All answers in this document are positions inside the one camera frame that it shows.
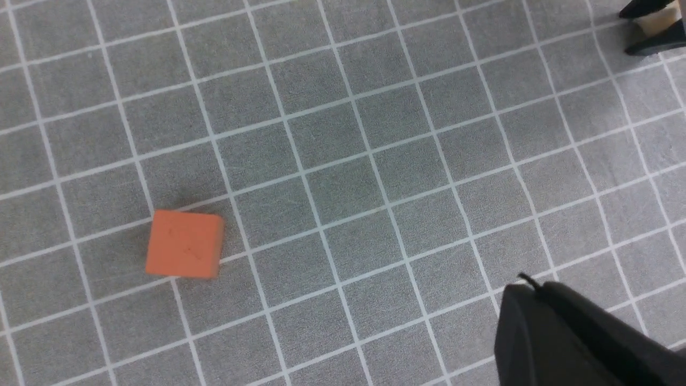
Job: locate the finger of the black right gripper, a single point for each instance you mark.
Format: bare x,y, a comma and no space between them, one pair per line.
671,38
638,9

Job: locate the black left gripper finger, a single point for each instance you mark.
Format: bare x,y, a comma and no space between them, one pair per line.
549,334

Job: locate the pinkish toy dumpling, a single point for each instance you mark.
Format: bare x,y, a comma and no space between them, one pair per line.
659,21

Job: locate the grey checked tablecloth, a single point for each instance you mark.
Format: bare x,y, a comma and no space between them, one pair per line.
384,169

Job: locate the orange foam cube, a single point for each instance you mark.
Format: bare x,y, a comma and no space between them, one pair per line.
185,244

